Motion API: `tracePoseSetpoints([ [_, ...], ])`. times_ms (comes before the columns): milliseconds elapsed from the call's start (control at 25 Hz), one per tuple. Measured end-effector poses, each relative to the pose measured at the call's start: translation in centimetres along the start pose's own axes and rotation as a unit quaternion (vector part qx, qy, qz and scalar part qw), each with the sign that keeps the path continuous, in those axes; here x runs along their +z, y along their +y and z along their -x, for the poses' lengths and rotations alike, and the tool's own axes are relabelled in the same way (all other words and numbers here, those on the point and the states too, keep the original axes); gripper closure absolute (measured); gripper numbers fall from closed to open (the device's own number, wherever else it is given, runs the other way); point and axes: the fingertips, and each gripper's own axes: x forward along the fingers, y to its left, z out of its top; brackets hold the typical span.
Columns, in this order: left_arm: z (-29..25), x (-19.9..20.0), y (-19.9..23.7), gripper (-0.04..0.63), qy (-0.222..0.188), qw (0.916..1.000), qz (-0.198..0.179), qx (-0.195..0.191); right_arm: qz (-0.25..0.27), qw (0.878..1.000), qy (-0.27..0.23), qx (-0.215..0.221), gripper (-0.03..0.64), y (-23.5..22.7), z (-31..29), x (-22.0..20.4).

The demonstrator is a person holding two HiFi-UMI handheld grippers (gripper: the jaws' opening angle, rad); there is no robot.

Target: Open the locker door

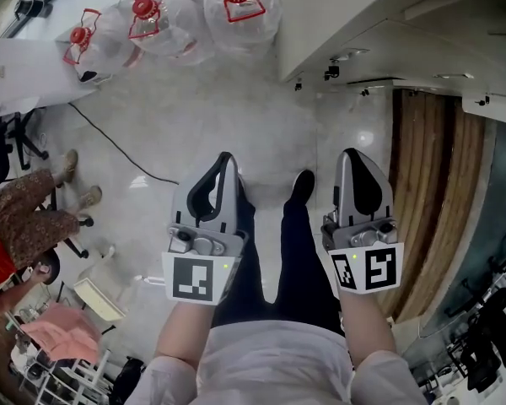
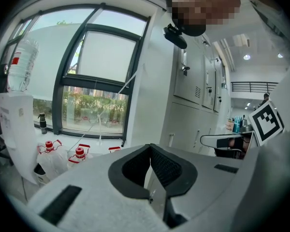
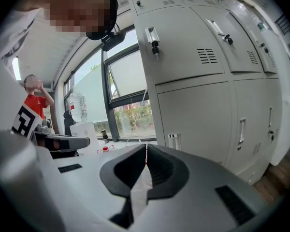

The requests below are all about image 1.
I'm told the dark glass partition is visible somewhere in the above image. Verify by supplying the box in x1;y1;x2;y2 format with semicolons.
404;120;506;356

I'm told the person's leg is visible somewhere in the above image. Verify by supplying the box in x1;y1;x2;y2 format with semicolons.
272;192;346;338
212;174;276;329

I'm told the white locker door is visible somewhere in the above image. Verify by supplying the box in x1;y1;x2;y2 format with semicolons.
347;27;506;89
460;85;506;122
279;18;406;84

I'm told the black swivel chair base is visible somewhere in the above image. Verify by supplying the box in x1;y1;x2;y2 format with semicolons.
37;208;95;286

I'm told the black floor cable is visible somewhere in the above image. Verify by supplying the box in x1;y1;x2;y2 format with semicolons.
67;101;180;186

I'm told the clear water bottle red cap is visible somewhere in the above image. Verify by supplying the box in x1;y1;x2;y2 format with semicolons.
127;0;217;68
202;0;284;57
62;8;147;84

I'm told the person's right leg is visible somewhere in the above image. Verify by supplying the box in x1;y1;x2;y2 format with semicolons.
272;192;346;338

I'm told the pink cloth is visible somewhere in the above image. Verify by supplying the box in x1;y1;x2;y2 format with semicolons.
21;303;103;365

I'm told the black bag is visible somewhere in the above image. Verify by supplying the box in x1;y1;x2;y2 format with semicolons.
108;355;146;405

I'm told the brown wooden panel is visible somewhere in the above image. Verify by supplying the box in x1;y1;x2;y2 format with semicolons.
380;88;487;325

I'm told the person's left forearm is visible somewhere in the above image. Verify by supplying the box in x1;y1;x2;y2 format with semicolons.
153;298;217;371

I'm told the white metal rack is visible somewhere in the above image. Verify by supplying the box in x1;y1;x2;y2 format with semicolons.
7;343;113;405

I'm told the person's white shirt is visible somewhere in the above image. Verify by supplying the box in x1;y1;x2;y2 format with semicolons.
124;317;429;405

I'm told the person's black right shoe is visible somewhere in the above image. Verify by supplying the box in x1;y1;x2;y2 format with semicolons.
292;169;316;205

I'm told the group of black chairs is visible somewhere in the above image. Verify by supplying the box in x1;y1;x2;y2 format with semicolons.
444;229;506;392

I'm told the person's left leg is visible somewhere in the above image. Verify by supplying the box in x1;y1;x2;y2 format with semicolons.
212;174;276;329

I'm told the person's right forearm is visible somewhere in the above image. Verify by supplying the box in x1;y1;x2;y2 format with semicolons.
338;288;398;371

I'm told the black office chair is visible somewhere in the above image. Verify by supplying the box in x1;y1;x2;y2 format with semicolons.
0;110;51;188

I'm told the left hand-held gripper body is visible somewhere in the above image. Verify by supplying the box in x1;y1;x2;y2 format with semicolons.
161;221;250;307

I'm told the black device on stand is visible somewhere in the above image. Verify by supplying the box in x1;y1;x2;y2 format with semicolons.
13;0;54;20

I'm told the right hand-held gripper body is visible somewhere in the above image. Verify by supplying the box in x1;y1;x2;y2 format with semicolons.
320;214;406;296

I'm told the white table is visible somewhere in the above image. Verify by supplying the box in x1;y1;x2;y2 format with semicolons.
0;35;113;116

